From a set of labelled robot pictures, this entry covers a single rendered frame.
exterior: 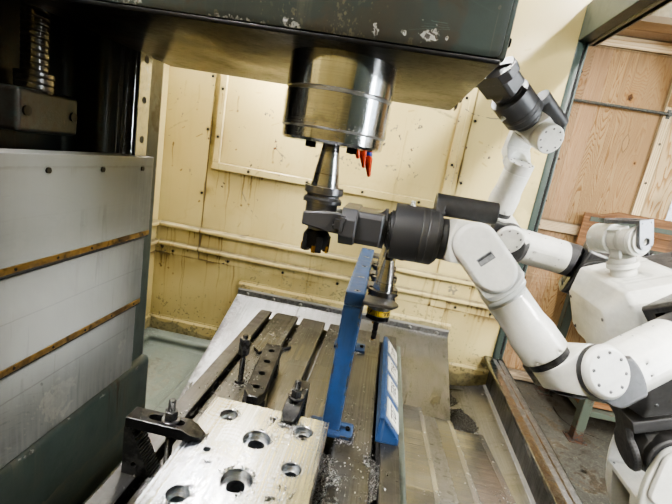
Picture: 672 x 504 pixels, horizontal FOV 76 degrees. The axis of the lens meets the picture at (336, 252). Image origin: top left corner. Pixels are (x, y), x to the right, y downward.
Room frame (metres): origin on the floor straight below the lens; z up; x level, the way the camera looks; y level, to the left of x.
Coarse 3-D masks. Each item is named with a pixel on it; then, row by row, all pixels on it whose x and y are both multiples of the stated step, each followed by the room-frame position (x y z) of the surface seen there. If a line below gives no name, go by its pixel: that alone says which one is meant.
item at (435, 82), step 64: (64, 0) 0.60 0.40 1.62; (128, 0) 0.59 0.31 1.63; (192, 0) 0.58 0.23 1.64; (256, 0) 0.57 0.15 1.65; (320, 0) 0.56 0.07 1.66; (384, 0) 0.56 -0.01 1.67; (448, 0) 0.55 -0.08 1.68; (512, 0) 0.55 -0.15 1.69; (192, 64) 0.96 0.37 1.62; (256, 64) 0.82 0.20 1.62; (448, 64) 0.58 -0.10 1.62
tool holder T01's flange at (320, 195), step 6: (306, 186) 0.67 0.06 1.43; (312, 186) 0.66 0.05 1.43; (318, 186) 0.66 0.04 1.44; (312, 192) 0.66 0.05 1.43; (318, 192) 0.65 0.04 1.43; (324, 192) 0.65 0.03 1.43; (330, 192) 0.66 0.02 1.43; (336, 192) 0.66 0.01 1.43; (342, 192) 0.67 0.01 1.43; (306, 198) 0.66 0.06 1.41; (312, 198) 0.66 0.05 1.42; (318, 198) 0.66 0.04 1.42; (324, 198) 0.66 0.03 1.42; (330, 198) 0.66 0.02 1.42; (336, 198) 0.67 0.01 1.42; (324, 204) 0.65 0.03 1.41; (330, 204) 0.66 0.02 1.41; (336, 204) 0.66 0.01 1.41
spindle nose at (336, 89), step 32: (320, 64) 0.61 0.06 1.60; (352, 64) 0.61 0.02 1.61; (384, 64) 0.63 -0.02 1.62; (288, 96) 0.65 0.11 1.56; (320, 96) 0.61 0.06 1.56; (352, 96) 0.61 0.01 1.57; (384, 96) 0.64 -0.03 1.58; (288, 128) 0.64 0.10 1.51; (320, 128) 0.61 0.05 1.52; (352, 128) 0.61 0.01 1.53; (384, 128) 0.66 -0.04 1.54
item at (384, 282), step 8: (384, 264) 0.88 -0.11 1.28; (392, 264) 0.88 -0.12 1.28; (384, 272) 0.87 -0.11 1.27; (392, 272) 0.88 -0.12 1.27; (376, 280) 0.88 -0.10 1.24; (384, 280) 0.87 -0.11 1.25; (392, 280) 0.88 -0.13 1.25; (376, 288) 0.87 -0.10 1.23; (384, 288) 0.87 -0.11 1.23; (392, 288) 0.88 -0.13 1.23
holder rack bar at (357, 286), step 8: (360, 256) 1.16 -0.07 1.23; (368, 256) 1.18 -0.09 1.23; (360, 264) 1.07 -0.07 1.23; (368, 264) 1.08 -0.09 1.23; (360, 272) 0.99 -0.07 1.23; (368, 272) 1.00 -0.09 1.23; (352, 280) 0.91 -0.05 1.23; (360, 280) 0.92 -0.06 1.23; (352, 288) 0.85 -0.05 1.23; (360, 288) 0.86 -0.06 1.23; (352, 296) 0.83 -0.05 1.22; (360, 296) 0.82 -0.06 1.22; (352, 304) 0.83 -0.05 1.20; (360, 304) 0.82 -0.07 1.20
